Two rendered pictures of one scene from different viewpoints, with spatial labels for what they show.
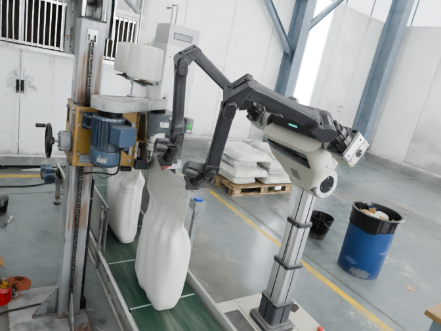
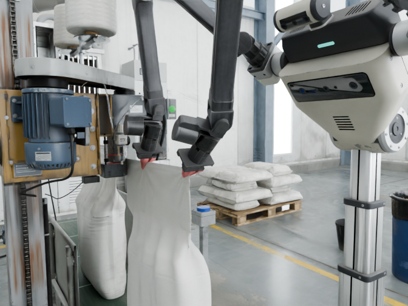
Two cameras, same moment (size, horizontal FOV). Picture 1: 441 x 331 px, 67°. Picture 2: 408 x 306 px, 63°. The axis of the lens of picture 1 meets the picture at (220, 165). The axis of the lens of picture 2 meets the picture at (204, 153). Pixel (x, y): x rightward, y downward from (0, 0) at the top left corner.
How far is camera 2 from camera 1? 69 cm
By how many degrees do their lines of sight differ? 11
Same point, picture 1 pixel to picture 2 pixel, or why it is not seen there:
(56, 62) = not seen: hidden behind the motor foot
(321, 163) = (393, 79)
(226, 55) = (197, 85)
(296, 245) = (371, 239)
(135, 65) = (74, 7)
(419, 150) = not seen: outside the picture
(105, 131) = (42, 110)
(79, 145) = (12, 149)
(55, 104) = not seen: hidden behind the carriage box
